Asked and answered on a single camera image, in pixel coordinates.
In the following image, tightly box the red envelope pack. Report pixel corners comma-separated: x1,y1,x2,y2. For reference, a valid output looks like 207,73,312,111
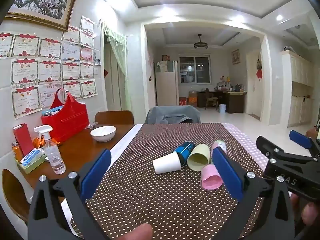
13,123,34,156

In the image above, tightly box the clear spray bottle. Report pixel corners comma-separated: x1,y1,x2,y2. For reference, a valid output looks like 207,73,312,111
34,125,66,174

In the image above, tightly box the pink paper cup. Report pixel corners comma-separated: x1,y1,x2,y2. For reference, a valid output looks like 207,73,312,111
200,164,223,191

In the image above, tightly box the grey covered chair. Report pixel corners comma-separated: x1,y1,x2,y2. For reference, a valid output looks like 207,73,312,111
144,105,201,124

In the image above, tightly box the red felt bag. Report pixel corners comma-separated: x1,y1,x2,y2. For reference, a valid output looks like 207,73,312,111
41,88,89,142

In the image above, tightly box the clear plastic labelled cup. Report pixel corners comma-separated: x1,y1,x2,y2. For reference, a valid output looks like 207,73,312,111
211,140,227,153

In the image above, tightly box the pale yellow cup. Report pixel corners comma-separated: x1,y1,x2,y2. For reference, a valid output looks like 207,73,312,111
187,144,210,172

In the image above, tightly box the red hanging door ornament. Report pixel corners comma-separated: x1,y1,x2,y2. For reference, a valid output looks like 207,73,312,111
256,59,263,81

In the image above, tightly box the white ceramic bowl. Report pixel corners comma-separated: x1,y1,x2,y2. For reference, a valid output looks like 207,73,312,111
90,126,116,142

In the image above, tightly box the green door curtain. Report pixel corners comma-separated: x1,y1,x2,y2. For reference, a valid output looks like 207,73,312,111
104,23,131,111

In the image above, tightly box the framed blossom picture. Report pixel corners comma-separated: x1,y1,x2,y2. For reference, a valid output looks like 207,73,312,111
5,0,76,31

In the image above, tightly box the dark wooden desk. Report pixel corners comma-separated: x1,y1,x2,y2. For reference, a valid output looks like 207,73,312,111
197,90,247,114

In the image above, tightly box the near wooden chair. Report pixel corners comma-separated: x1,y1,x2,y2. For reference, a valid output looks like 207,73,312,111
2,169,30,225

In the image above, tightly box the green tray box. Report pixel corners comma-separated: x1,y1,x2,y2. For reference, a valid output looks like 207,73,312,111
15,148,46,174

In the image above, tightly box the brown wooden chair back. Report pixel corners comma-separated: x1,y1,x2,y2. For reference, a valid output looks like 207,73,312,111
95,111,135,125

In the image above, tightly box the white paper cup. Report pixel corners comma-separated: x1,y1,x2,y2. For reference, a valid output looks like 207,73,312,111
152,152,182,174

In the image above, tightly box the orange cardboard box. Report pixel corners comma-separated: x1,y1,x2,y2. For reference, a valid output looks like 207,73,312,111
188,90,197,107

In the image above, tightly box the brown polka dot tablecloth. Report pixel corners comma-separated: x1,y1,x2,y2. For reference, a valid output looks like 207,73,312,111
86,123,267,239

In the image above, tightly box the small framed wall picture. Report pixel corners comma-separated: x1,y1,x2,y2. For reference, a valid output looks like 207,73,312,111
231,49,240,64

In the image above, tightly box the cream wall cabinet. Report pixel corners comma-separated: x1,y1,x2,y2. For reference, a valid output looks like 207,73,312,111
281,50,314,127

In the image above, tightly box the ceiling fan lamp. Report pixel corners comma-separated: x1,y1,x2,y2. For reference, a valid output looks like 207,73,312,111
194,34,208,49

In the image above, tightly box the window with dark panes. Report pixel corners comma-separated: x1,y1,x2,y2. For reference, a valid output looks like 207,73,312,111
179,56,211,84

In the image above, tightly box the white refrigerator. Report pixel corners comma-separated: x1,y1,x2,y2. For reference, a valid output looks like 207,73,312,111
155,61,179,106

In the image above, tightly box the right human hand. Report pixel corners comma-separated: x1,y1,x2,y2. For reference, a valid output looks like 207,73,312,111
290,193,319,239

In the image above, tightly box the white waste bucket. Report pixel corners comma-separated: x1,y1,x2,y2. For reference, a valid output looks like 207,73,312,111
219,104,226,113

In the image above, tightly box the left human hand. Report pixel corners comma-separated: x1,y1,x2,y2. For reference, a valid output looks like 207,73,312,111
117,223,153,240

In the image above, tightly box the wooden desk chair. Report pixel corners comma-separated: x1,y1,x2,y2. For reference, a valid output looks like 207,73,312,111
205,88,219,109

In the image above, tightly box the blue cylindrical cup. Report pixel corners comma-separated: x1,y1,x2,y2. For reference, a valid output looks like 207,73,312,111
175,141,195,166

